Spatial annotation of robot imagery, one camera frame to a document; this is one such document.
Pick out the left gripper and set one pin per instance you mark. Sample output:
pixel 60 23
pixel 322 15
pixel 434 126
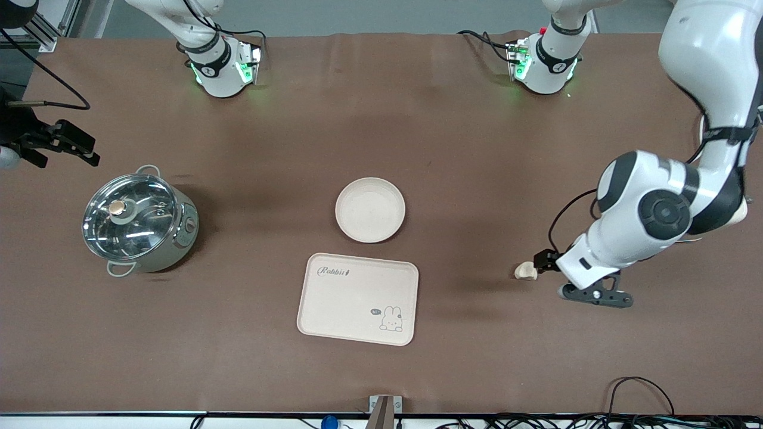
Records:
pixel 545 260

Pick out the brown table cover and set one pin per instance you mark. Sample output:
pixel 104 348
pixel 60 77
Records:
pixel 381 119

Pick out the beige rabbit print tray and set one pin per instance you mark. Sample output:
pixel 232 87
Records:
pixel 346 304

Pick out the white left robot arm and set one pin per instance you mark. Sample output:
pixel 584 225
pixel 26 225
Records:
pixel 703 47

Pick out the beige round plate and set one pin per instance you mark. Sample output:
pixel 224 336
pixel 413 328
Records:
pixel 369 208

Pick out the small blue round object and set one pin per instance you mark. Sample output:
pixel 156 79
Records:
pixel 329 423

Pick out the small pale bun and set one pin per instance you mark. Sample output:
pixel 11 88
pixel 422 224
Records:
pixel 524 271

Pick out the glass pot lid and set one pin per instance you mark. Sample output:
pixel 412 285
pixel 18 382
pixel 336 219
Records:
pixel 140 229

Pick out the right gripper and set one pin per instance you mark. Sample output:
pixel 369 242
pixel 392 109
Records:
pixel 16 132

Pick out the aluminium frame profile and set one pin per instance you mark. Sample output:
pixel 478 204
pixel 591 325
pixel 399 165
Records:
pixel 50 33

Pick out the silver electric cooking pot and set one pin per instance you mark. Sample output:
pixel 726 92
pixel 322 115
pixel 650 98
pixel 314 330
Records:
pixel 179 244

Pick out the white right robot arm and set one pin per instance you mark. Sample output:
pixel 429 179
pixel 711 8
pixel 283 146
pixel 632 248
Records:
pixel 217 74

